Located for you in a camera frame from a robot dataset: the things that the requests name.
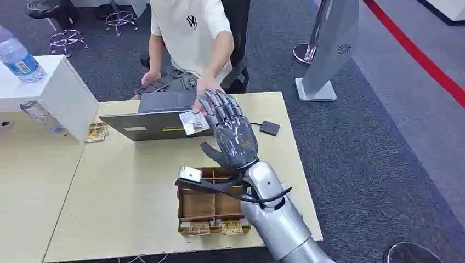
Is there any clear water bottle blue label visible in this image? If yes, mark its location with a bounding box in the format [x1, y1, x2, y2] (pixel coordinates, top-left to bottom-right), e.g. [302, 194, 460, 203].
[0, 25, 47, 84]

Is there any dark phone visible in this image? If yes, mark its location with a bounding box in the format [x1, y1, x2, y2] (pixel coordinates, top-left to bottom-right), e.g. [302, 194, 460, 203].
[133, 81, 171, 98]

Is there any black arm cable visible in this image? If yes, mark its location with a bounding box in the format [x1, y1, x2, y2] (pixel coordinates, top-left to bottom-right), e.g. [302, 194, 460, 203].
[174, 169, 293, 205]

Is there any red floor tape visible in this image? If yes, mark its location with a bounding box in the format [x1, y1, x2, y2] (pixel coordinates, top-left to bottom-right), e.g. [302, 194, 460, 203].
[363, 0, 465, 110]

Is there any person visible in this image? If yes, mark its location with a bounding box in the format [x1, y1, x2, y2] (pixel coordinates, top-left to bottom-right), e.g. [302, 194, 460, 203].
[130, 0, 252, 116]

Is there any wooden card box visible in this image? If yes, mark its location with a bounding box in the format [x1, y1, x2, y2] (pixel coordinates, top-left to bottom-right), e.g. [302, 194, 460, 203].
[176, 166, 252, 237]

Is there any stack of yellow cards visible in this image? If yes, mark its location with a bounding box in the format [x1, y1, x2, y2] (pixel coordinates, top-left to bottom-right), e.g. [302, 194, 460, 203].
[84, 121, 110, 144]

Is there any clear plastic holder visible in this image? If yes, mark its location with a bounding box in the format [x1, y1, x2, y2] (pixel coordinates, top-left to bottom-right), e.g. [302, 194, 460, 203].
[19, 100, 66, 136]

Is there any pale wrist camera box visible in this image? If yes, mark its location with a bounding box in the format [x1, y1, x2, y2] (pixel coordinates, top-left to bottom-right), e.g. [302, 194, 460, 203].
[178, 165, 203, 184]

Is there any white platform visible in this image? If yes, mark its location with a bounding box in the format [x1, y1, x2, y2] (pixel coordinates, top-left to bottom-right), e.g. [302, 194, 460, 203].
[417, 0, 465, 27]

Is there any yellow printed card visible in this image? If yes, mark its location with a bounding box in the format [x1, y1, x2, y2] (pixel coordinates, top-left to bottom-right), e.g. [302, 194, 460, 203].
[220, 220, 243, 236]
[188, 221, 211, 237]

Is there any small black box with cable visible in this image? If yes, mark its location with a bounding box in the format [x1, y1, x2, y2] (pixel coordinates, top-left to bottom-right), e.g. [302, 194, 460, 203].
[249, 120, 281, 137]

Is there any grey standing panel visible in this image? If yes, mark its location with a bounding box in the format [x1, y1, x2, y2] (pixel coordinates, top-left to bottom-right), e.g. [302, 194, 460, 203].
[294, 0, 361, 102]

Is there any black stool chrome base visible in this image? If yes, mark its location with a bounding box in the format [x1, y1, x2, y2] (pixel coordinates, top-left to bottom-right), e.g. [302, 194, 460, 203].
[24, 0, 90, 59]

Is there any person's right hand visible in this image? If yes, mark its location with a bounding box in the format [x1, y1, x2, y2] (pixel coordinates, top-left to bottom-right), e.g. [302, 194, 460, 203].
[140, 70, 163, 87]

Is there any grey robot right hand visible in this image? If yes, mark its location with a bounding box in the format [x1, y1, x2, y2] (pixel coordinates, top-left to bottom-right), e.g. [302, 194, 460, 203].
[197, 88, 260, 170]

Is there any grey laptop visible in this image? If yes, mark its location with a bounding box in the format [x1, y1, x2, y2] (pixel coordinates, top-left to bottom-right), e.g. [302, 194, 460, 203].
[99, 90, 216, 142]

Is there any black round stool seat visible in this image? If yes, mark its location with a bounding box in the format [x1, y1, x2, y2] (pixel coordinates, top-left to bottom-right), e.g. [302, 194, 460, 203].
[382, 242, 444, 263]

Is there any white printed card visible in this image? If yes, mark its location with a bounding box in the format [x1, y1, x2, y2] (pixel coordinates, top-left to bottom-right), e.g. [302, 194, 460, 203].
[178, 110, 211, 136]

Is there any person's left hand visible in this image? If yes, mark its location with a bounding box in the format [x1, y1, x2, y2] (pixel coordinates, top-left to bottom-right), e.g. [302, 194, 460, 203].
[191, 74, 223, 115]

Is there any chrome stanchion post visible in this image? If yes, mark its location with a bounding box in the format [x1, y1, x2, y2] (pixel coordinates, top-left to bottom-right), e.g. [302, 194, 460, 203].
[292, 0, 333, 66]

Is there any white box stand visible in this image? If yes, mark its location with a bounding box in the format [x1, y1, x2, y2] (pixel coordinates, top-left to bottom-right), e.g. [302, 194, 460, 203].
[0, 54, 99, 142]

